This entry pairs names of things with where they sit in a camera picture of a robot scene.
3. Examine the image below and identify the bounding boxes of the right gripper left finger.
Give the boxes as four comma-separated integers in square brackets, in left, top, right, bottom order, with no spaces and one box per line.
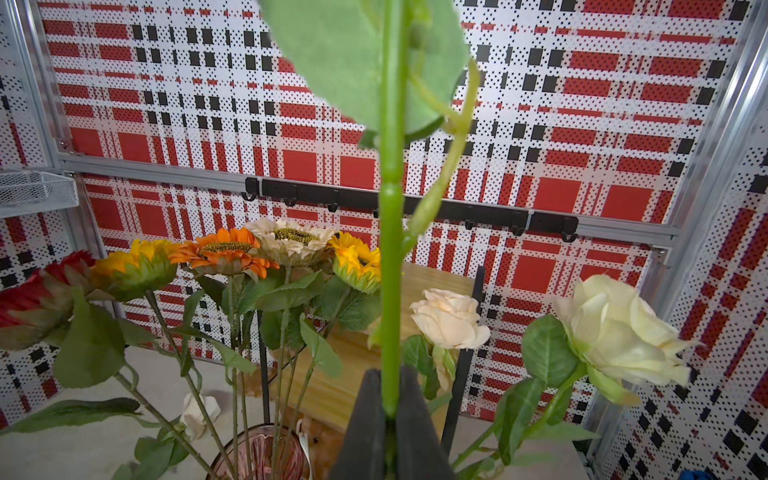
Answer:
[329,369,387,480]

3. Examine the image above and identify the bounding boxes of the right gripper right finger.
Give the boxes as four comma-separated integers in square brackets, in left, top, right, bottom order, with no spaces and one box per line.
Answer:
[395,365,455,480]

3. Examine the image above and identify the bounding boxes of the white rose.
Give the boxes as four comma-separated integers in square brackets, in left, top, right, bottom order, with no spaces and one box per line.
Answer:
[452,275,692,479]
[257,0,482,421]

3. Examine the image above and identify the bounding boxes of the beige daisy flower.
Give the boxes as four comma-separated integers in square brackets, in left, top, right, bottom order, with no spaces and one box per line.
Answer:
[241,219,334,479]

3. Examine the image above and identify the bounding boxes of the yellow flower back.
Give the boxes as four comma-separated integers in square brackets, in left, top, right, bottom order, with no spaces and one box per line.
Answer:
[92,240,226,455]

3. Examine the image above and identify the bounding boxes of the orange flower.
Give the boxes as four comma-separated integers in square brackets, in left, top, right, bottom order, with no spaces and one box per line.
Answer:
[170,228,277,479]

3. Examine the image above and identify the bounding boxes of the brown teddy bear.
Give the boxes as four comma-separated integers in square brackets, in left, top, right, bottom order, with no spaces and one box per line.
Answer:
[297,416,344,479]

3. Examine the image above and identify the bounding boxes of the pink ribbed glass vase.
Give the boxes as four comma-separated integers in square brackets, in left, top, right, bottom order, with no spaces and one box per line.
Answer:
[225,424,309,480]

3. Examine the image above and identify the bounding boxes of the bamboo two-tier shelf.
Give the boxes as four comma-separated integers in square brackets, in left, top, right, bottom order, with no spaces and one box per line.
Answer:
[256,261,487,460]

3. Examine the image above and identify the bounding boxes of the black hook rail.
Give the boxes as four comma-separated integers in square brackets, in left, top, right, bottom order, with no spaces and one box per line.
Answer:
[241,176,581,244]

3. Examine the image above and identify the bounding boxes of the white wire wall basket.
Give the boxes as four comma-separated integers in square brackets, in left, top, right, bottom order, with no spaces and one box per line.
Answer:
[1,170,79,218]

